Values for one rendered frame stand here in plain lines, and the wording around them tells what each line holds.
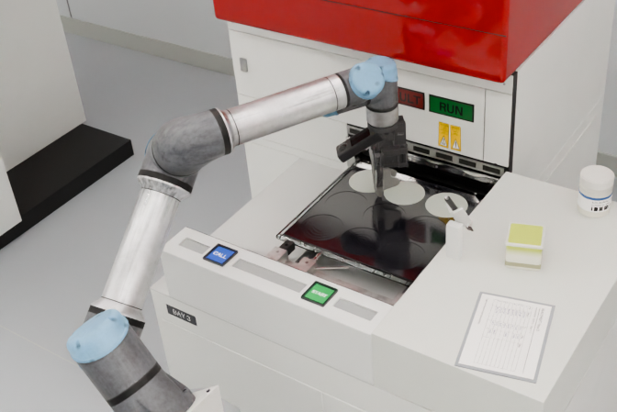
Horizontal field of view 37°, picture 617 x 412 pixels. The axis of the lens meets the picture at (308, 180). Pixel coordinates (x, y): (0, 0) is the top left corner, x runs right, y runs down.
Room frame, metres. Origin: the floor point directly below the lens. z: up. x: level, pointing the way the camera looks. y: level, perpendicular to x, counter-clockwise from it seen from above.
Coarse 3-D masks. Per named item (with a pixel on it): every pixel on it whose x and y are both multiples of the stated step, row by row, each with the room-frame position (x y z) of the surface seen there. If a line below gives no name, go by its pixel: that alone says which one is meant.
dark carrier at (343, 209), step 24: (360, 168) 1.95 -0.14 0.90; (336, 192) 1.86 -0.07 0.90; (360, 192) 1.85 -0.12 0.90; (432, 192) 1.82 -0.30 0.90; (456, 192) 1.81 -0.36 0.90; (312, 216) 1.77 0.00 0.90; (336, 216) 1.76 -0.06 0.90; (360, 216) 1.75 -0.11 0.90; (384, 216) 1.74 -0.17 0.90; (408, 216) 1.73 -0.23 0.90; (432, 216) 1.72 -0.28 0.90; (312, 240) 1.67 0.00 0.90; (336, 240) 1.66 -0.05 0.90; (360, 240) 1.66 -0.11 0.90; (384, 240) 1.65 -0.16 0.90; (408, 240) 1.64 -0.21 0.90; (432, 240) 1.63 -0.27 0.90; (384, 264) 1.56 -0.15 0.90; (408, 264) 1.56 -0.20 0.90
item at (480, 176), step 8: (352, 136) 2.04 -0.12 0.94; (408, 152) 1.94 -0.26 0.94; (352, 160) 2.03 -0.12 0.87; (408, 160) 1.93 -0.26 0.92; (416, 160) 1.92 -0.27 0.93; (424, 160) 1.90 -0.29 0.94; (432, 160) 1.89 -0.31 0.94; (440, 160) 1.89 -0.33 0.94; (432, 168) 1.89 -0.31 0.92; (440, 168) 1.88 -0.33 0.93; (448, 168) 1.86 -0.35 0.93; (456, 168) 1.85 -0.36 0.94; (464, 168) 1.85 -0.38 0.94; (416, 176) 1.93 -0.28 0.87; (464, 176) 1.84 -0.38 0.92; (472, 176) 1.82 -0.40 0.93; (480, 176) 1.81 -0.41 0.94; (488, 176) 1.80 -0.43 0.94; (496, 176) 1.80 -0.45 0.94; (440, 184) 1.88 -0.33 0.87; (488, 184) 1.80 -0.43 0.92; (464, 192) 1.84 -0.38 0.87; (472, 192) 1.84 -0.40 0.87
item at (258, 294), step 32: (192, 256) 1.58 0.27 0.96; (256, 256) 1.56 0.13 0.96; (192, 288) 1.57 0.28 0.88; (224, 288) 1.51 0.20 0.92; (256, 288) 1.45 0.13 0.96; (288, 288) 1.45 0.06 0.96; (256, 320) 1.46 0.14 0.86; (288, 320) 1.41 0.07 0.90; (320, 320) 1.36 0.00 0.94; (352, 320) 1.33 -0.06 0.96; (320, 352) 1.36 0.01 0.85; (352, 352) 1.31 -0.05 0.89
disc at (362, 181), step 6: (354, 174) 1.92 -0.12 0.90; (360, 174) 1.92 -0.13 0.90; (366, 174) 1.92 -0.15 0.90; (372, 174) 1.92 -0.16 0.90; (354, 180) 1.90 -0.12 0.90; (360, 180) 1.90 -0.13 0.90; (366, 180) 1.90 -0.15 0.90; (372, 180) 1.89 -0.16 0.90; (354, 186) 1.87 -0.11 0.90; (360, 186) 1.87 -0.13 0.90; (366, 186) 1.87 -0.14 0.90; (372, 186) 1.86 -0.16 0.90; (366, 192) 1.84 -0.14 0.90; (372, 192) 1.84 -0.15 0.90
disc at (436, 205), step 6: (432, 198) 1.79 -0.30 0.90; (438, 198) 1.79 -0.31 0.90; (456, 198) 1.78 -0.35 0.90; (462, 198) 1.78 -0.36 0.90; (426, 204) 1.77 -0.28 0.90; (432, 204) 1.77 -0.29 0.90; (438, 204) 1.77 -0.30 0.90; (444, 204) 1.76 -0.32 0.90; (456, 204) 1.76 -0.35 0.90; (462, 204) 1.76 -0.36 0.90; (432, 210) 1.74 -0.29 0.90; (438, 210) 1.74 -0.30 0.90; (444, 210) 1.74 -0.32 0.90; (438, 216) 1.72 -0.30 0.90; (444, 216) 1.72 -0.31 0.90; (450, 216) 1.72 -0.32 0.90
